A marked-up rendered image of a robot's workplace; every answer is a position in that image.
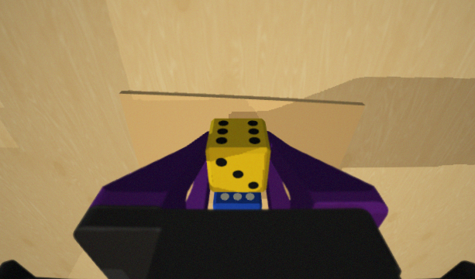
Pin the yellow dice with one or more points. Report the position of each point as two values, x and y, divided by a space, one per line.
238 155

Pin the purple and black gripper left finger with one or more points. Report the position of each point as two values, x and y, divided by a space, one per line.
164 182

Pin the blue dice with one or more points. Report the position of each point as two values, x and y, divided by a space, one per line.
237 200

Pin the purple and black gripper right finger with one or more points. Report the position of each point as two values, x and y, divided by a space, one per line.
312 183

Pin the tan square mat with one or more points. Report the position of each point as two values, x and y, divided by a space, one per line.
161 123

